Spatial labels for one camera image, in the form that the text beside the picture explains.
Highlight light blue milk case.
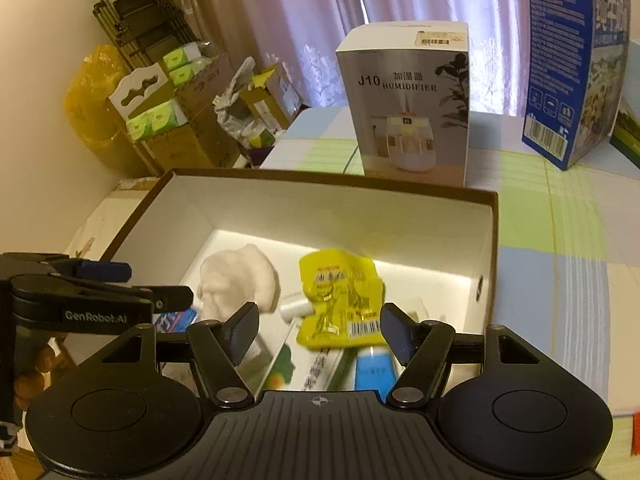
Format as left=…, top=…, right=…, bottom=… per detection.
left=610, top=39, right=640, bottom=168

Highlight person's left hand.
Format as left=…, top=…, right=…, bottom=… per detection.
left=13, top=344, right=65, bottom=412

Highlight yellow plastic bag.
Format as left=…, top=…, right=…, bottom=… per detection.
left=64, top=44, right=149, bottom=178

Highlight cardboard box with tissues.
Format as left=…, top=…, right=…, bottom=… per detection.
left=107, top=54, right=240, bottom=176

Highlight blue white toothpaste tube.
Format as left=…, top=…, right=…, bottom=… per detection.
left=354, top=346, right=400, bottom=403

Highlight pink curtains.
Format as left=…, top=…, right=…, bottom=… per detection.
left=172, top=0, right=529, bottom=116

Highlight white sock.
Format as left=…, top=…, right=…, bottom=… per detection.
left=196, top=244, right=280, bottom=322

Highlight blue dental floss box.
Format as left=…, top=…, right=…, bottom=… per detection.
left=154, top=308, right=198, bottom=333

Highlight bin with trash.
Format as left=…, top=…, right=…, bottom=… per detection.
left=213, top=58, right=303, bottom=167

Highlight white ointment box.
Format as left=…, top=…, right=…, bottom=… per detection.
left=236, top=320, right=299, bottom=396

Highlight yellow snack packet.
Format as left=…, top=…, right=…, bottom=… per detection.
left=297, top=249, right=385, bottom=350

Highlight small white pill bottle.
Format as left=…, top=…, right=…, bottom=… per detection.
left=278, top=292, right=314, bottom=323

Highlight folded black ladder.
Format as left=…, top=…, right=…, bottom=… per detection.
left=92, top=0, right=198, bottom=70

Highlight blue milk carton box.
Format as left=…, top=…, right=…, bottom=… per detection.
left=522, top=0, right=631, bottom=170

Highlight green medicine box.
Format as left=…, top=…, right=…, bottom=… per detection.
left=258, top=324, right=350, bottom=392

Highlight brown cardboard storage box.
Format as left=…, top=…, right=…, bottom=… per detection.
left=64, top=168, right=501, bottom=401

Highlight white humidifier box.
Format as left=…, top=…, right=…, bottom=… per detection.
left=336, top=21, right=470, bottom=186

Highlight plaid tablecloth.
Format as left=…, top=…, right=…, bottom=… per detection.
left=259, top=106, right=640, bottom=470

